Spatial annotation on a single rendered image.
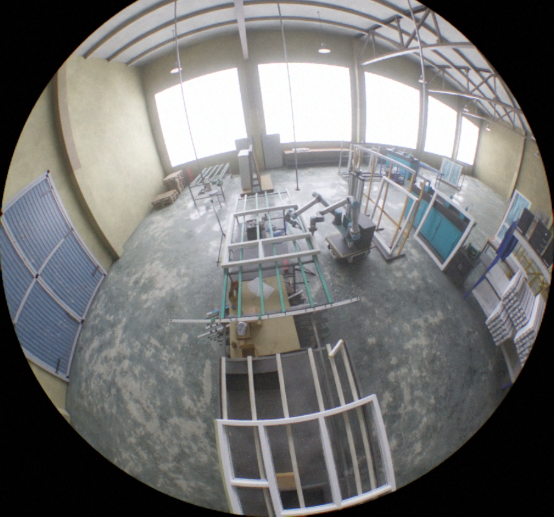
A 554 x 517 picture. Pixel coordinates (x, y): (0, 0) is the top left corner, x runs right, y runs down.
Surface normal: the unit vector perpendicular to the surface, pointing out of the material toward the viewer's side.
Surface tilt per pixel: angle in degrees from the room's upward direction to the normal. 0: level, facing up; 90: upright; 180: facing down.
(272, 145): 90
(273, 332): 0
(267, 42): 90
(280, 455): 0
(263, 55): 90
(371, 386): 0
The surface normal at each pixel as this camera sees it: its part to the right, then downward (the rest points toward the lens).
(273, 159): 0.11, 0.63
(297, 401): -0.10, -0.76
